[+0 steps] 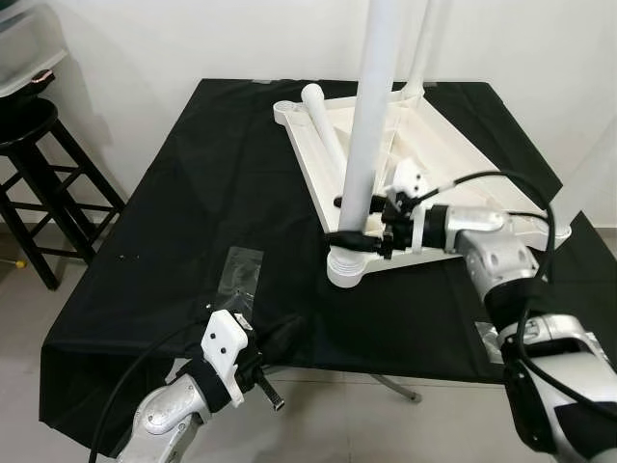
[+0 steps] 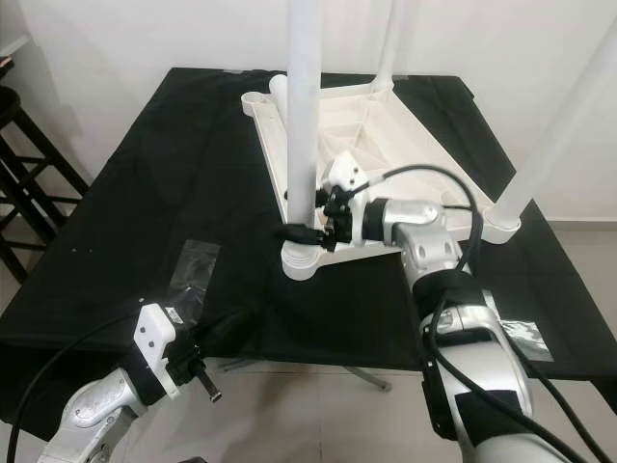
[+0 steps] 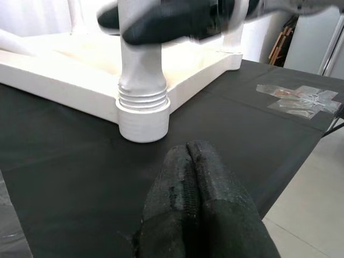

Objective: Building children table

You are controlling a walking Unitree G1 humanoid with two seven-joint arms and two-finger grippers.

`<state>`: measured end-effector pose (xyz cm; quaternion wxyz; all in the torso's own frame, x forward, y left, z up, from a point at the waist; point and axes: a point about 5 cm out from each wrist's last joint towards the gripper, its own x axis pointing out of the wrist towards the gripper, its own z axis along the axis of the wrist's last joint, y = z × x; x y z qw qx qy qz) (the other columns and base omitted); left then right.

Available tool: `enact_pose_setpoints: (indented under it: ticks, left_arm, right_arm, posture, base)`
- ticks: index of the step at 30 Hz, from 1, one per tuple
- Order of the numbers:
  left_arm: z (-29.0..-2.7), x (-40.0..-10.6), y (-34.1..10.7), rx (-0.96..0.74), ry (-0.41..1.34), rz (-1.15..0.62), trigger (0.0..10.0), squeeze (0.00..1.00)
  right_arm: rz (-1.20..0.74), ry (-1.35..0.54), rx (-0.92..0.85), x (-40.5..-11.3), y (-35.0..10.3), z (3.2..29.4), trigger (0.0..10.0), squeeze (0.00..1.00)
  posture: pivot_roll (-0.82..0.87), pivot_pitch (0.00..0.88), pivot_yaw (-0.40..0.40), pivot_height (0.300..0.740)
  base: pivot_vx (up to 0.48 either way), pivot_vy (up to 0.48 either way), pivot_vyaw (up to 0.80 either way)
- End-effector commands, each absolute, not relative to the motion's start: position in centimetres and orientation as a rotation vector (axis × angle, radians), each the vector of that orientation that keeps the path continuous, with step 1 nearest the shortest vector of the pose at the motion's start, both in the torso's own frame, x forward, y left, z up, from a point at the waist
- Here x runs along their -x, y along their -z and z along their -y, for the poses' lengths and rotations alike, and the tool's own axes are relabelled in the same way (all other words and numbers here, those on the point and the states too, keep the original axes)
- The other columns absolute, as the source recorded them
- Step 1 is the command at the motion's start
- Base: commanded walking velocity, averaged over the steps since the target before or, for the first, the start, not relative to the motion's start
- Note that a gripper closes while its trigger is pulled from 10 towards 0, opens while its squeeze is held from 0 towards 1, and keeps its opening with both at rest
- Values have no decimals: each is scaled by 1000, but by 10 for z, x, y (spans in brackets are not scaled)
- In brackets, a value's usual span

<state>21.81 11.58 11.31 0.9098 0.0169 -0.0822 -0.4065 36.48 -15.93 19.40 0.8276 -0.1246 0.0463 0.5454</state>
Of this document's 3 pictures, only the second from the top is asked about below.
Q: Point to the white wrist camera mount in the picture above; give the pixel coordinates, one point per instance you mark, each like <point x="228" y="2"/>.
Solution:
<point x="344" y="172"/>
<point x="154" y="333"/>

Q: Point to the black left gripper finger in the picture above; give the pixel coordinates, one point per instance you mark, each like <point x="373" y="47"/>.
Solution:
<point x="227" y="328"/>

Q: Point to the black tablecloth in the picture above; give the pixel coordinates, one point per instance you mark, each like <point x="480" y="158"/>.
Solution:
<point x="135" y="241"/>

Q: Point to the black round stool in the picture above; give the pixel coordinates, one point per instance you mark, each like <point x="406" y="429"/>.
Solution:
<point x="24" y="164"/>

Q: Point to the clear tape strip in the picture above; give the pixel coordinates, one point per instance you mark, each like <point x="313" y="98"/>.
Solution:
<point x="525" y="333"/>
<point x="234" y="70"/>
<point x="195" y="265"/>

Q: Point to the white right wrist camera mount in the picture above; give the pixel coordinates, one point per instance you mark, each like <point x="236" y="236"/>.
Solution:
<point x="344" y="172"/>

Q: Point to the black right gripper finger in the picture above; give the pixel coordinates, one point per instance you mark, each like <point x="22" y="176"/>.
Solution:
<point x="299" y="234"/>

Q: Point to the white plastic children table top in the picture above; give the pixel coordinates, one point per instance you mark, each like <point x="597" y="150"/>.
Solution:
<point x="395" y="145"/>

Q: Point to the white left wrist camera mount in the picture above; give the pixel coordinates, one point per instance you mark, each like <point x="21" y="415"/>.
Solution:
<point x="154" y="333"/>

